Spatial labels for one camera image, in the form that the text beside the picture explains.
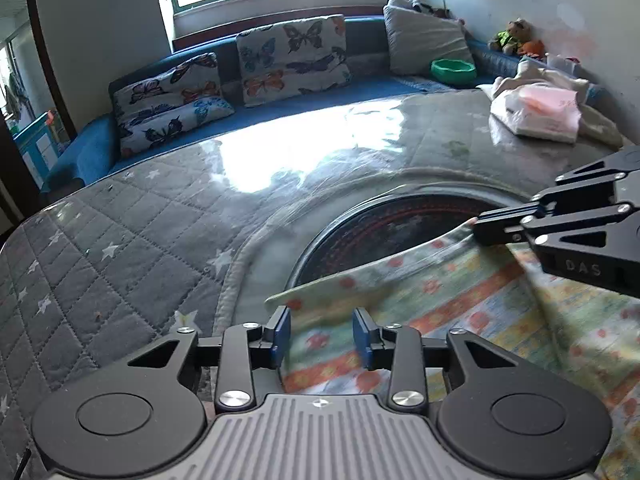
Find blue and white cabinet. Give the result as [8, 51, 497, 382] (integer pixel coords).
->
[12, 110, 68, 188]

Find white plastic bag bundle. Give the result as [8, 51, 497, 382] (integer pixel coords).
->
[489, 60, 632, 148]

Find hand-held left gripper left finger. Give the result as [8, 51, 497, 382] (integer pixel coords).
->
[125, 305, 292, 413]

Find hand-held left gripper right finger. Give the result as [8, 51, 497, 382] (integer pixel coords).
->
[352, 306, 521, 413]

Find hanging clothes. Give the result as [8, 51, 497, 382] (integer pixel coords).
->
[0, 72, 21, 121]

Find grey pillow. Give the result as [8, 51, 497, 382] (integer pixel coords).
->
[382, 0, 476, 77]

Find brown teddy bear green vest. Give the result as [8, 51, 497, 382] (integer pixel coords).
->
[487, 18, 533, 56]

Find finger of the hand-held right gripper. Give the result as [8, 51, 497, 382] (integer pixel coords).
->
[472, 146, 640, 231]
[472, 215, 628, 263]

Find grey quilted star table cover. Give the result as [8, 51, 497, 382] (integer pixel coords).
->
[0, 87, 640, 480]

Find brown door frame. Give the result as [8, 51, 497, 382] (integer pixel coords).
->
[0, 0, 81, 221]

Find green floral print garment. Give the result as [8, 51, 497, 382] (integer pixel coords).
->
[264, 217, 640, 480]

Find blue corner sofa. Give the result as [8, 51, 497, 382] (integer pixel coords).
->
[40, 12, 606, 196]

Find clear plastic storage box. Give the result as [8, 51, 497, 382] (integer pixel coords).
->
[545, 51, 606, 103]

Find green plastic basin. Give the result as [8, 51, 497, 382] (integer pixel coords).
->
[431, 58, 478, 86]

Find round black induction cooktop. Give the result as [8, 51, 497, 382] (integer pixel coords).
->
[290, 192, 531, 291]

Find clear plastic bag pink packet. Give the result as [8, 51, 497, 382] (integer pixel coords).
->
[489, 82, 583, 146]

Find butterfly print cushion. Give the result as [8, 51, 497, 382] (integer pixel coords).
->
[109, 52, 223, 121]
[117, 97, 236, 158]
[235, 14, 352, 108]

